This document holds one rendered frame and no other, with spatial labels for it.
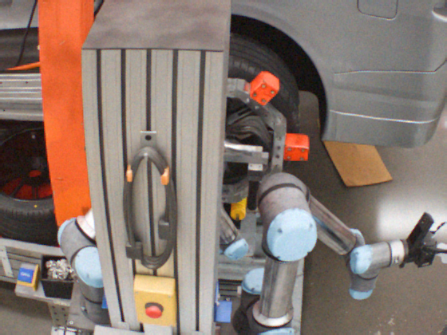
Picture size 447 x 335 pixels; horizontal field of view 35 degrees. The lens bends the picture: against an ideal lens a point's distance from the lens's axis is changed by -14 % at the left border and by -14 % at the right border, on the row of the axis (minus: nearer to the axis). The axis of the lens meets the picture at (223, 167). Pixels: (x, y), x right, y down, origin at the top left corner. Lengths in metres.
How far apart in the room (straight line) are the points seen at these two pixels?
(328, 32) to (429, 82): 0.49
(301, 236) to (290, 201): 0.09
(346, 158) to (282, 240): 2.48
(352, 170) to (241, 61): 1.53
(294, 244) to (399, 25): 1.28
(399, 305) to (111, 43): 2.53
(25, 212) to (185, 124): 1.92
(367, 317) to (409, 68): 1.22
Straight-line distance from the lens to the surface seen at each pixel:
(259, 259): 3.45
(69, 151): 2.62
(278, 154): 2.92
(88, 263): 2.24
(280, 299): 2.01
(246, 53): 2.87
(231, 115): 2.95
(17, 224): 3.27
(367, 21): 2.83
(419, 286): 3.68
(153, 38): 1.30
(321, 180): 4.10
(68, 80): 2.44
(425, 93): 3.05
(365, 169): 4.21
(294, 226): 1.78
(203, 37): 1.31
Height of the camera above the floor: 2.71
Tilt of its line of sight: 41 degrees down
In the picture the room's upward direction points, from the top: 3 degrees clockwise
